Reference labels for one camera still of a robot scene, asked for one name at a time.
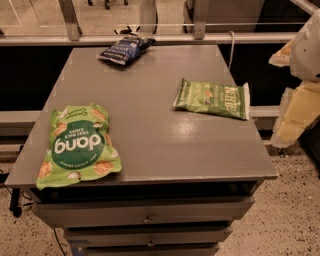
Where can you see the green Kettle jalapeno chip bag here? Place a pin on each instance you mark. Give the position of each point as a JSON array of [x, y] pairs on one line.
[[213, 98]]

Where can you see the metal railing frame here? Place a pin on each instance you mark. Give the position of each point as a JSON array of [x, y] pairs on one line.
[[100, 22]]

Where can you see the blue chip bag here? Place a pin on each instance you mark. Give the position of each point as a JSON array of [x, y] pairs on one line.
[[126, 50]]

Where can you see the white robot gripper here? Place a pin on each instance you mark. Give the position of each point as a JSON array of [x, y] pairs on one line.
[[307, 55]]

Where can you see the green Dang rice chips bag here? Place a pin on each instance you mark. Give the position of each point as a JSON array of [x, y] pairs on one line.
[[80, 148]]

